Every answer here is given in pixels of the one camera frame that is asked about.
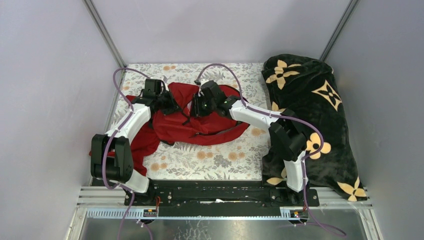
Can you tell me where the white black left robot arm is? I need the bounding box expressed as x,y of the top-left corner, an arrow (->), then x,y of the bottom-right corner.
90,78 -> 179,206

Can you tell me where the floral patterned table mat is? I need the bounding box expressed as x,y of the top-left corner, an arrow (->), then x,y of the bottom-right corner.
108,63 -> 271,181

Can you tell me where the black blanket with tan flowers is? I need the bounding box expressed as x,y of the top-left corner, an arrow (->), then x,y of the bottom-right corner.
261,54 -> 368,202

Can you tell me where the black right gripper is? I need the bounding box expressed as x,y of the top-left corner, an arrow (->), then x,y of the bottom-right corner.
189,93 -> 216,118

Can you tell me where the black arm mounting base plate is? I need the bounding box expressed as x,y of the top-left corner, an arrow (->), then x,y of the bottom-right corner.
124,180 -> 304,218

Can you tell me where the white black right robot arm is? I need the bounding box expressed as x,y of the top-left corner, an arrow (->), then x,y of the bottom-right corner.
190,79 -> 308,206

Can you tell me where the red student backpack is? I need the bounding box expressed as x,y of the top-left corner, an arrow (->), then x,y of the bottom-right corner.
152,82 -> 250,146

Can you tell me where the red cloth garment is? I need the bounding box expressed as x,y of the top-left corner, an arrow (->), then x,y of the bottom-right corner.
89,95 -> 160,182

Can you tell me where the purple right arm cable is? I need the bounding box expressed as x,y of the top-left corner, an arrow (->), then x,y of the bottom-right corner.
193,63 -> 347,238

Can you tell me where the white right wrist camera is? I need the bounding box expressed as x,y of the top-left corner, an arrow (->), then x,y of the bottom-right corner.
199,78 -> 211,86

